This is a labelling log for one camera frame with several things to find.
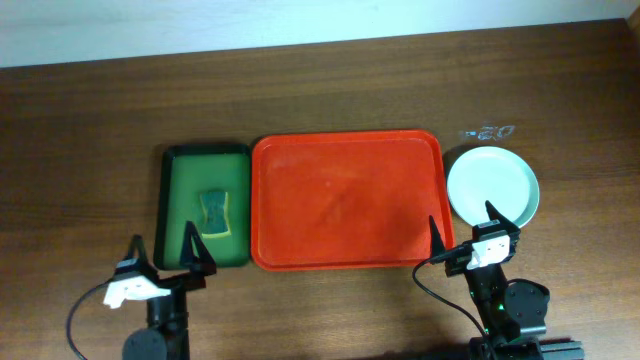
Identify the mint green plate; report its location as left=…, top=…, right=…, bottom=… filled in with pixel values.
left=447, top=146, right=540, bottom=227

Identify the red plastic tray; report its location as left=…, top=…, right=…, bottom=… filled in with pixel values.
left=251, top=130, right=455, bottom=272

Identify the green yellow sponge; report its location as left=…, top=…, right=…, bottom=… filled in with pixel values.
left=200, top=190, right=231, bottom=239

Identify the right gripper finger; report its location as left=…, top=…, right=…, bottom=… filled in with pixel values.
left=485, top=200, right=519, bottom=231
left=429, top=216, right=446, bottom=258

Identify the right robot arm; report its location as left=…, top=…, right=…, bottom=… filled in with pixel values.
left=412, top=202, right=550, bottom=359

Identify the grey aluminium base rail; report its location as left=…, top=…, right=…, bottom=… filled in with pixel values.
left=468, top=339, right=586, bottom=360

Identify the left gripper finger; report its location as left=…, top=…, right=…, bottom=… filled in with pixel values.
left=179, top=221, right=217, bottom=274
left=124, top=234, right=150, bottom=269

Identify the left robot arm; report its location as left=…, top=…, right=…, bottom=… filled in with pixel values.
left=103, top=221, right=217, bottom=360

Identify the dark green soapy tray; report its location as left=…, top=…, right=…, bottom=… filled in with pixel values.
left=154, top=144, right=251, bottom=270

